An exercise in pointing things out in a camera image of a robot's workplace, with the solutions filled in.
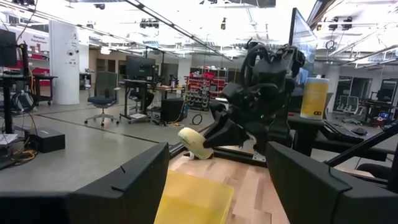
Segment yellow plastic bin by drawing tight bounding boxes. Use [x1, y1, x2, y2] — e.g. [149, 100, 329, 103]
[154, 170, 235, 224]

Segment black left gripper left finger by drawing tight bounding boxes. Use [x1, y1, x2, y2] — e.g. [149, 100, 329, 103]
[0, 142, 170, 224]

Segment silver mounting bracket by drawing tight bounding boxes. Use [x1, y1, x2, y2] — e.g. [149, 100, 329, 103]
[252, 151, 267, 163]

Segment black equipment stand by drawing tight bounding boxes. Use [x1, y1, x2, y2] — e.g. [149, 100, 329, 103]
[0, 28, 32, 135]

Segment black keyboard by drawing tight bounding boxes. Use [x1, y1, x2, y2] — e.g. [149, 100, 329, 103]
[319, 119, 365, 144]

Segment red parts bin shelf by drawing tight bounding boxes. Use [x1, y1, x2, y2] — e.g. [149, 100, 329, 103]
[185, 71, 228, 112]

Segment grey office chair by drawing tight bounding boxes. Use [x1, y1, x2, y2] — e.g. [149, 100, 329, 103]
[83, 71, 121, 127]

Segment yellow wipes canister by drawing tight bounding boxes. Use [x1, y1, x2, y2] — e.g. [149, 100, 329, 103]
[300, 76, 330, 121]

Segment black side table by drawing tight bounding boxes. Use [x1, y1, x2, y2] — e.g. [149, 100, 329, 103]
[285, 112, 398, 162]

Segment orange glazed donut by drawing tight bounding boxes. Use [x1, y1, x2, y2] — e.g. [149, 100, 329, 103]
[178, 127, 215, 161]

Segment black computer monitor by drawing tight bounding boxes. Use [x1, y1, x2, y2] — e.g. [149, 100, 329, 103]
[125, 55, 156, 80]

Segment person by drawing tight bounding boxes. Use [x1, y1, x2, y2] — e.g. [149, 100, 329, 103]
[129, 88, 155, 113]

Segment black computer mouse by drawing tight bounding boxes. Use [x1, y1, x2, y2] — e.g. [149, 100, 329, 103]
[351, 126, 369, 136]

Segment yellow floor cables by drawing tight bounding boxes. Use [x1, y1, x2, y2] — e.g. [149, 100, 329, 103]
[9, 148, 39, 164]

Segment black floor box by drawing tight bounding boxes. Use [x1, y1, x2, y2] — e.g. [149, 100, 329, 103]
[25, 126, 67, 154]

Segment white round pillar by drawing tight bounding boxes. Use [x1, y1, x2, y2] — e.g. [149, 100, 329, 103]
[49, 20, 81, 106]

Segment black computer tower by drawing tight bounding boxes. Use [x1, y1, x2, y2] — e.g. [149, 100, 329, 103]
[160, 97, 187, 124]

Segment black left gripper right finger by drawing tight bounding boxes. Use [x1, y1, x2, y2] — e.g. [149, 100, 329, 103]
[266, 141, 398, 224]

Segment black rolling cart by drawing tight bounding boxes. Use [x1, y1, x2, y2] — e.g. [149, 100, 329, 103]
[32, 73, 59, 106]

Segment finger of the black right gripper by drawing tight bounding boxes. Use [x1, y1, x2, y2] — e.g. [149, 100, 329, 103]
[203, 119, 249, 149]
[208, 101, 233, 125]

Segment large black display screen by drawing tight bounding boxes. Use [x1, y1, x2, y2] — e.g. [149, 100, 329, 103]
[288, 7, 318, 86]

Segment black standing desk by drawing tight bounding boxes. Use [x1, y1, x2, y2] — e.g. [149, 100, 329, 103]
[119, 78, 156, 124]

